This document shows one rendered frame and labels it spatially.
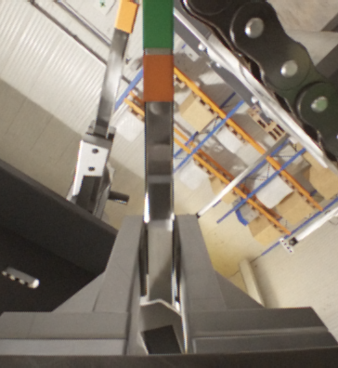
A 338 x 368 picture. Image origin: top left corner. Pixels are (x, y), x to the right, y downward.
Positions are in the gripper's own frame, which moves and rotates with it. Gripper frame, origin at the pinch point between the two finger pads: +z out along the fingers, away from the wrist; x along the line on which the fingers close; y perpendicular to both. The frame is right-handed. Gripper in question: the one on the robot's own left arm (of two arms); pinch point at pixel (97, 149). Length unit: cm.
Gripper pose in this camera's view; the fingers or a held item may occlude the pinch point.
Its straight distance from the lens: 27.8
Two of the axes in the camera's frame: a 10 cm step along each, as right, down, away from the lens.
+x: -0.6, 7.1, -7.0
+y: 9.4, 2.8, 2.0
